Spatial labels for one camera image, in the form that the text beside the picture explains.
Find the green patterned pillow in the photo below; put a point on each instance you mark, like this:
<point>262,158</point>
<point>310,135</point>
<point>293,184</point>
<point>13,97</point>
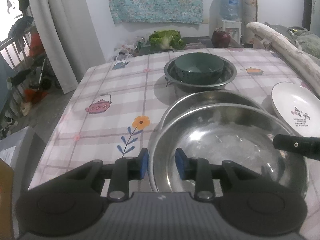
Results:
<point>300,37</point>

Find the white water dispenser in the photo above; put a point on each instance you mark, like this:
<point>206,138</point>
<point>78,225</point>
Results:
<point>216,22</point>

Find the blue water bottle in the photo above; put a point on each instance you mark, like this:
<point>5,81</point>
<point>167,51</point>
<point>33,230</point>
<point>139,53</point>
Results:
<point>229,10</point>

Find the green leafy cabbage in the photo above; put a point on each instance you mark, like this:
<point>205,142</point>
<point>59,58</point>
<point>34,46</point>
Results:
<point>166,40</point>

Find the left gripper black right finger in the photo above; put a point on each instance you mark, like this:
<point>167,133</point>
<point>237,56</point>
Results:
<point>245,199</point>

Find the white grey curtain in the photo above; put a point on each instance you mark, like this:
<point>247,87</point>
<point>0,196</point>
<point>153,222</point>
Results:
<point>69,39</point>

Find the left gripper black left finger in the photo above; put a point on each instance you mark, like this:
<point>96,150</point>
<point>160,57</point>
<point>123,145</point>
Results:
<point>77,199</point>

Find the white ceramic plate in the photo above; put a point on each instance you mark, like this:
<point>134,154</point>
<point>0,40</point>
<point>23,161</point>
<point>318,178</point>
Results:
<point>297,107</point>

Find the teal floral wall cloth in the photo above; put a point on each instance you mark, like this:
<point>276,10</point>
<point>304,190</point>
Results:
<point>157,11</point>

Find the large steel basin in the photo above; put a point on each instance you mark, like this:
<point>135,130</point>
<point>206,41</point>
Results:
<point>221,132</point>

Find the dark red cabbage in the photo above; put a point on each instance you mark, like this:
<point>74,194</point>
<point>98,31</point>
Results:
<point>220,39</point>

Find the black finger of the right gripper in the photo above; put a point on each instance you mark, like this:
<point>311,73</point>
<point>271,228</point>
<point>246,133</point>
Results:
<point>306,146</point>

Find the dark green ceramic bowl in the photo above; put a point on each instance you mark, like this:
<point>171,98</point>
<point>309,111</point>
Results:
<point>199,68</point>

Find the small steel plate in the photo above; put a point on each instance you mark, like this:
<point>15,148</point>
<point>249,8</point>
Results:
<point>199,99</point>

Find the plastic bags clutter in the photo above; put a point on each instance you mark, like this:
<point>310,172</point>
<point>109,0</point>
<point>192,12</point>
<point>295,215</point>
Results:
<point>131,47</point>

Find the plaid teapot tablecloth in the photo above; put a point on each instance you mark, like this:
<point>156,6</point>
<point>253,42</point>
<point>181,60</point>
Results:
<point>118,106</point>

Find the steel bowl with handles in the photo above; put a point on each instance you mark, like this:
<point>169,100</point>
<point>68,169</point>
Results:
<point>228,75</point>

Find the rolled patterned mat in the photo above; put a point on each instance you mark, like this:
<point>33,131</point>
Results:
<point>249,14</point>

